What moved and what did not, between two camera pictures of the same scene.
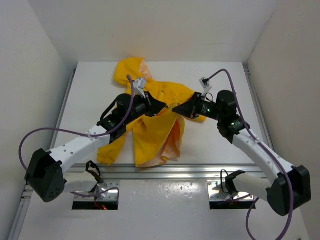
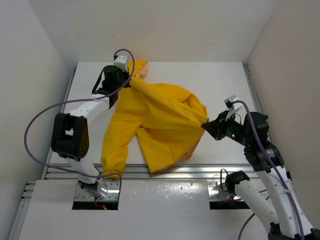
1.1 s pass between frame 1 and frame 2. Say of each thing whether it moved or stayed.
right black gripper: moved
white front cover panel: stayed
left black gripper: moved
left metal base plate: stayed
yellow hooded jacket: moved
